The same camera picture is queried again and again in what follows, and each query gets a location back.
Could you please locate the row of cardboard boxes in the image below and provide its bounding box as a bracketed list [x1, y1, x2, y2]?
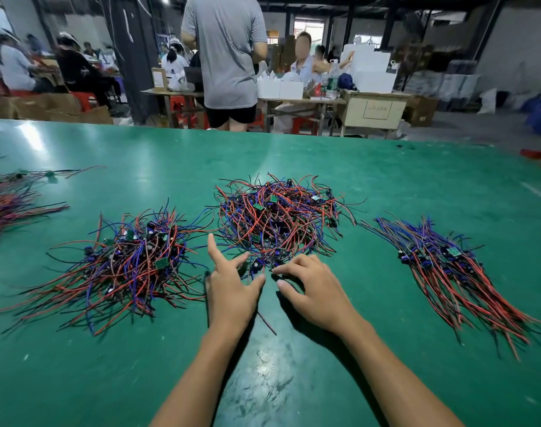
[0, 91, 114, 125]

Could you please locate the person's left forearm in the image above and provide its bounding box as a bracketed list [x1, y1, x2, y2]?
[150, 326, 245, 427]

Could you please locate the cream cabinet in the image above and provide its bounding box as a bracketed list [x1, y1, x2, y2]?
[339, 91, 412, 139]

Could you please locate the pile of wires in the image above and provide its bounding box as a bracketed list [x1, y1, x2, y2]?
[212, 173, 358, 272]

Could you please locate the person's left hand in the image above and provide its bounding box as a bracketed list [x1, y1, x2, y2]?
[204, 232, 268, 339]

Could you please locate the person's right hand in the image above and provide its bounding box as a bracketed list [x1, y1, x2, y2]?
[270, 253, 365, 339]

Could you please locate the person's right forearm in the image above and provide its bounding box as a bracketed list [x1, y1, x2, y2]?
[337, 317, 465, 427]

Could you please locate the red plastic stool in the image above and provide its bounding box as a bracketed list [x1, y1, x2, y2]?
[291, 117, 320, 136]
[168, 95, 199, 130]
[70, 90, 98, 112]

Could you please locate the stack of white boxes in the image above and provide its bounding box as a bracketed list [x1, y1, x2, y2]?
[342, 44, 400, 94]

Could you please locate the long wooden work table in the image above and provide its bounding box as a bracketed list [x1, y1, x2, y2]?
[141, 87, 412, 137]

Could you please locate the row of white containers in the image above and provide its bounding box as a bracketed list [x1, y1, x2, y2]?
[257, 74, 304, 100]

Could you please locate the brown cardboard box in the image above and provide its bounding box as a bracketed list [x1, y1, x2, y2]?
[404, 95, 441, 128]

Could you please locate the dark pillar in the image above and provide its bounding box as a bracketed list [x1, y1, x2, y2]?
[100, 0, 165, 121]

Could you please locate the small bunch of set-aside wires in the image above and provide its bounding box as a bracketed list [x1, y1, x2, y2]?
[359, 216, 541, 363]

